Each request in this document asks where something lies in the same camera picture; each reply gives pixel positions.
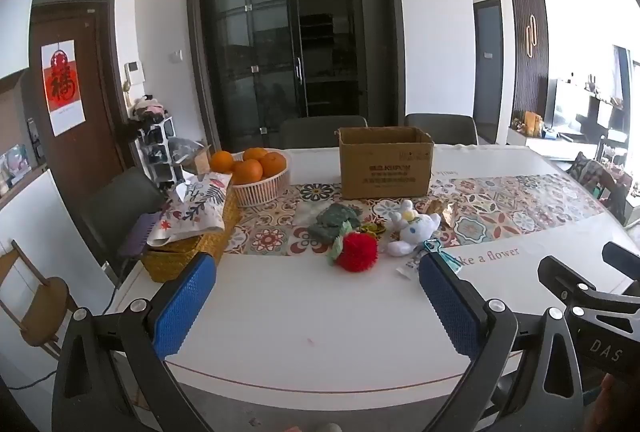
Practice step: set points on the brown cardboard box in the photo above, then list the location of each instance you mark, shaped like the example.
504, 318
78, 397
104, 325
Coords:
385, 167

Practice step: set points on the chair with patterned cushion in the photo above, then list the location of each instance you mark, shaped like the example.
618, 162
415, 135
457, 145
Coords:
595, 177

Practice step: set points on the yellow gift boxes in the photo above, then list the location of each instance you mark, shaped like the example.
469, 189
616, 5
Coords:
532, 123

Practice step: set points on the yellow wicker basket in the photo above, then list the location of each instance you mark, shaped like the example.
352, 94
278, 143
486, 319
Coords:
170, 262

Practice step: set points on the red and white wall poster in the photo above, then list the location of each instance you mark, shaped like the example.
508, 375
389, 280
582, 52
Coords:
62, 85

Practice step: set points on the white shoe rack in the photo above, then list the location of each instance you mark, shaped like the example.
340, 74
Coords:
155, 150

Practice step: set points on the small cardboard box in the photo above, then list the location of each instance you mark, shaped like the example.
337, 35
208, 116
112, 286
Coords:
202, 161

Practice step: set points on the grey plastic bag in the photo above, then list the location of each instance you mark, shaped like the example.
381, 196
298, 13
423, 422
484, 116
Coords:
182, 150

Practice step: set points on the brown entrance door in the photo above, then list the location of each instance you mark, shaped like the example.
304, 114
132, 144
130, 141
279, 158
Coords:
100, 112

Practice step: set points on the flat screen television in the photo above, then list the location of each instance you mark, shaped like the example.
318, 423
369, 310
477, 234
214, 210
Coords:
565, 105

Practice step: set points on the gold foil packet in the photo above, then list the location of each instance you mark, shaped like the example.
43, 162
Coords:
447, 212

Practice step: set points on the dark grey dining chair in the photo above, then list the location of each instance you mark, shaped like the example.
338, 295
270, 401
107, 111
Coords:
440, 128
117, 207
320, 132

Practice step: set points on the white plush toy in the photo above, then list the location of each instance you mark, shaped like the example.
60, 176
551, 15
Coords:
412, 229

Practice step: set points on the white low cabinet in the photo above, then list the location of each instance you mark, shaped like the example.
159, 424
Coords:
550, 145

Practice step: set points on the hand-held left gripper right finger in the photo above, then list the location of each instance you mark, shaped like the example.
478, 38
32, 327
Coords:
450, 307

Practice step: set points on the person's right hand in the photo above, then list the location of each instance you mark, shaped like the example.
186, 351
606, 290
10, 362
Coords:
614, 394

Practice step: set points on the orange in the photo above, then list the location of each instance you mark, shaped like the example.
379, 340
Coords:
275, 164
247, 171
255, 154
221, 161

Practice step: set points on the wooden chair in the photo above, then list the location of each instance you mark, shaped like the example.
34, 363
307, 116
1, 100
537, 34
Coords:
42, 307

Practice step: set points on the green plush toy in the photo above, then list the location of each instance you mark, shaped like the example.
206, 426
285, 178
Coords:
332, 222

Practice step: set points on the black glass sliding doors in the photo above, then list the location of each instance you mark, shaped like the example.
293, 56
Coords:
260, 37

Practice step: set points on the white intercom panel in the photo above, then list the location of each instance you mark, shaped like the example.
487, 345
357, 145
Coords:
135, 73

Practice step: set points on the pile of clothes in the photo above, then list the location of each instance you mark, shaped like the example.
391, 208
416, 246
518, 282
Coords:
147, 107

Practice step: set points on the dark interior door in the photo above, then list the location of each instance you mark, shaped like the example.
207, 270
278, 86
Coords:
487, 62

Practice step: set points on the white slatted fruit basket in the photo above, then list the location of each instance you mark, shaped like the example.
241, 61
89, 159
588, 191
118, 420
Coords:
260, 194

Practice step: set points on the floral cloth bag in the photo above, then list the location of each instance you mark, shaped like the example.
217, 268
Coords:
195, 204

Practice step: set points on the red spiky plush ball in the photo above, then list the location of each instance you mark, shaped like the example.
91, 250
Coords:
356, 254

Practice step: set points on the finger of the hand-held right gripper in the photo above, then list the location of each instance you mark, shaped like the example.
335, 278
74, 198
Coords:
575, 279
622, 256

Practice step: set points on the white floral tile tablecloth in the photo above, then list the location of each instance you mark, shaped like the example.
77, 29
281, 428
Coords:
300, 312

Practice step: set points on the black door lock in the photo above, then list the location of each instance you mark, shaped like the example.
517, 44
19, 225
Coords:
33, 140

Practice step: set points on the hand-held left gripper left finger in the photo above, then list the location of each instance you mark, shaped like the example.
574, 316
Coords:
182, 307

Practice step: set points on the gold wall ornament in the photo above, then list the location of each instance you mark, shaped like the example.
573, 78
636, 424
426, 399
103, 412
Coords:
531, 35

